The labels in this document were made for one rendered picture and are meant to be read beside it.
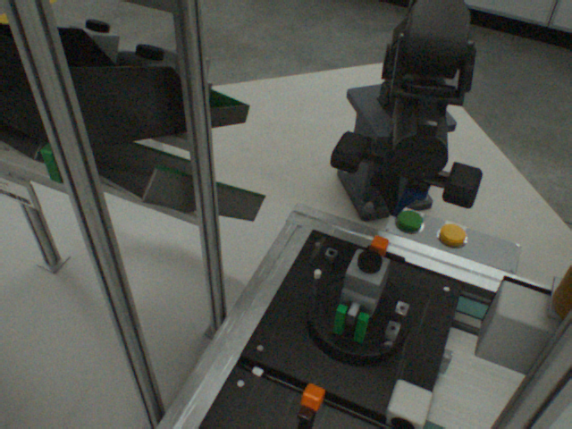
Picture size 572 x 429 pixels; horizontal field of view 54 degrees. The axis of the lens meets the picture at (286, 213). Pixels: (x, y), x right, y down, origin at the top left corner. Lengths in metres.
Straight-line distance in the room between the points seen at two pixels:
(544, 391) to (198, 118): 0.40
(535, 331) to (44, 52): 0.41
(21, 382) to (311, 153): 0.69
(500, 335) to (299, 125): 0.85
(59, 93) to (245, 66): 2.77
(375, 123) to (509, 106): 2.19
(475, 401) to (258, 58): 2.64
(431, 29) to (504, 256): 0.43
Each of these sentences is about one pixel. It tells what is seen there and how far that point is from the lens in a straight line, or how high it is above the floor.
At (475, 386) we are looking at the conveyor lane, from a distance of 0.83.
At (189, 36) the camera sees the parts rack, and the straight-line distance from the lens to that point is 0.54.
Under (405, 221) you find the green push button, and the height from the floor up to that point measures 0.97.
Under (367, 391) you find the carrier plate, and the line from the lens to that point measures 0.73.
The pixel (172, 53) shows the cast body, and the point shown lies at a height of 1.27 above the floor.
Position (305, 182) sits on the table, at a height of 0.86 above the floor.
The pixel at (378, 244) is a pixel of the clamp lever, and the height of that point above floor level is 1.08.
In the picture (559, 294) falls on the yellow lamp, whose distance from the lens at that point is 0.47.
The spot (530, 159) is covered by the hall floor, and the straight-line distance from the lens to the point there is 2.79.
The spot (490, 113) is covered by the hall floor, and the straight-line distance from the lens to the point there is 3.02.
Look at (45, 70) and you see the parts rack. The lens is 0.40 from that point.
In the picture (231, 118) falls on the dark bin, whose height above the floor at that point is 1.21.
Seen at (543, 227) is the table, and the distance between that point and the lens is 1.16.
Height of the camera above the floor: 1.61
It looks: 45 degrees down
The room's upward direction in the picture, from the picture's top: 2 degrees clockwise
